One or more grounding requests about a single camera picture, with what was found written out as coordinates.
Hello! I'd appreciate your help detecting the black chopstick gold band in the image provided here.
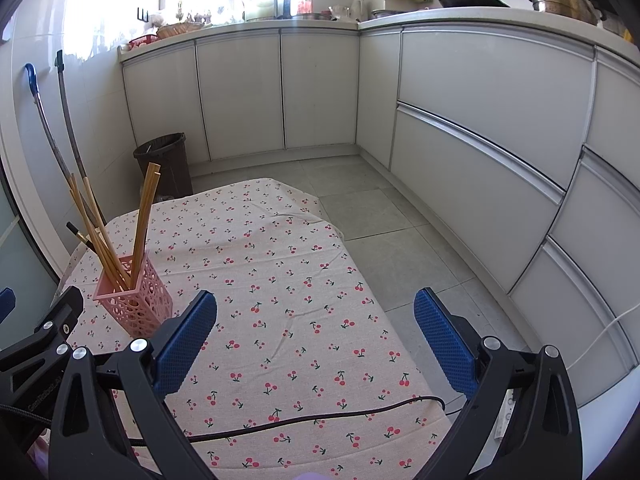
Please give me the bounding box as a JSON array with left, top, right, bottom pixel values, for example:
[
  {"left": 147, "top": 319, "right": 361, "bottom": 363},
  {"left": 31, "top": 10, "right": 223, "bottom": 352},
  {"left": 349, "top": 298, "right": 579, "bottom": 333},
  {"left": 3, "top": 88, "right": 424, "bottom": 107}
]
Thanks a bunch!
[{"left": 66, "top": 221, "right": 98, "bottom": 254}]

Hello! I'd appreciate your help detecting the pink lattice utensil holder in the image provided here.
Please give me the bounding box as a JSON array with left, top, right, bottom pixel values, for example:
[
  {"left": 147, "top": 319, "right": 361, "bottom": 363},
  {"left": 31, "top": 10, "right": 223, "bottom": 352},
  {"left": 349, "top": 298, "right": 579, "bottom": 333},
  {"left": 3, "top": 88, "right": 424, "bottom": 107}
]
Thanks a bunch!
[{"left": 92, "top": 255, "right": 172, "bottom": 339}]

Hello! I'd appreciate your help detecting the white power strip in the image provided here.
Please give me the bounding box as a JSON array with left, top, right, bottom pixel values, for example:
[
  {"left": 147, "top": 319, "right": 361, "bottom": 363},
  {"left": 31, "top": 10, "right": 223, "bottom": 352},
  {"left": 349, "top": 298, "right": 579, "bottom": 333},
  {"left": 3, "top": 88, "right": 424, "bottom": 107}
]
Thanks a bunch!
[{"left": 494, "top": 389, "right": 516, "bottom": 440}]

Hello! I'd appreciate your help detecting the cherry print tablecloth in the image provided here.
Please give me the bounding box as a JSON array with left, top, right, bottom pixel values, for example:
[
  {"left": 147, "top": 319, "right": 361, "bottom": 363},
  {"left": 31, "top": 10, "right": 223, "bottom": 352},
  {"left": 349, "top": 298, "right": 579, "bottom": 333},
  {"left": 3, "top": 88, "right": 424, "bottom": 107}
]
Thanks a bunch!
[{"left": 57, "top": 176, "right": 454, "bottom": 480}]

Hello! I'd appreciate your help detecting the dark brown waste bin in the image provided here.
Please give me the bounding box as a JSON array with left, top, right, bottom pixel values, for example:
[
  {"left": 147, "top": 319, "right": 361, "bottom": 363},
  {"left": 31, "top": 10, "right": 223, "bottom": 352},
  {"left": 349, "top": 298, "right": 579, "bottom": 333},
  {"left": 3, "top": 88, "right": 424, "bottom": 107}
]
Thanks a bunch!
[{"left": 132, "top": 132, "right": 193, "bottom": 200}]

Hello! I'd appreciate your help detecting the stainless steel pot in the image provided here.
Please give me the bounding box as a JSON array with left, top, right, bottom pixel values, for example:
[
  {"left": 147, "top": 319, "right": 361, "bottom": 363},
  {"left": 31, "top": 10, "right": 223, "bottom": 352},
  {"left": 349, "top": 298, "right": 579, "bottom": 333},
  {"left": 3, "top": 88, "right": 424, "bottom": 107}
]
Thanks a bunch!
[{"left": 528, "top": 0, "right": 600, "bottom": 25}]

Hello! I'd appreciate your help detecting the black cable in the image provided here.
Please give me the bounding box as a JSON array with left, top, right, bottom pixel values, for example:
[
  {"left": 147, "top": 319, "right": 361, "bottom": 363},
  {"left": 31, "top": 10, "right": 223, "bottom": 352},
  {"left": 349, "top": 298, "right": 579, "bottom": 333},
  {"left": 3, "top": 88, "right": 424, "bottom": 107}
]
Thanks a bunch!
[{"left": 124, "top": 394, "right": 452, "bottom": 446}]

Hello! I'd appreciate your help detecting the white power strip cord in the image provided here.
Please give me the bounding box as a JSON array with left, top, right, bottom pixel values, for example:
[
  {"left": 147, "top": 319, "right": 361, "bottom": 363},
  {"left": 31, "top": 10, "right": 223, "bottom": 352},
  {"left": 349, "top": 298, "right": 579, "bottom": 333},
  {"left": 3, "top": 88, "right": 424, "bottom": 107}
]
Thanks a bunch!
[{"left": 572, "top": 303, "right": 640, "bottom": 366}]

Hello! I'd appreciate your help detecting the blue-tipped metal mop handle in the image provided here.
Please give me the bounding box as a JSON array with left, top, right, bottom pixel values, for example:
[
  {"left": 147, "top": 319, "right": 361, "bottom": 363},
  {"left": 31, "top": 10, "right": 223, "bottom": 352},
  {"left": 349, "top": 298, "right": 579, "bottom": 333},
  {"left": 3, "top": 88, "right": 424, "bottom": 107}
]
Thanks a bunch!
[{"left": 22, "top": 62, "right": 101, "bottom": 231}]

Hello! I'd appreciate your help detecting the black-tipped metal mop handle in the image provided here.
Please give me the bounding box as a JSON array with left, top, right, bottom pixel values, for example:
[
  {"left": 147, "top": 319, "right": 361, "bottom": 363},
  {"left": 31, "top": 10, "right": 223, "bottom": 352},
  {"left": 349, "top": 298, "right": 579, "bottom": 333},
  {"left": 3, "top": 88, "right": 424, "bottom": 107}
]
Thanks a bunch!
[{"left": 53, "top": 49, "right": 108, "bottom": 226}]

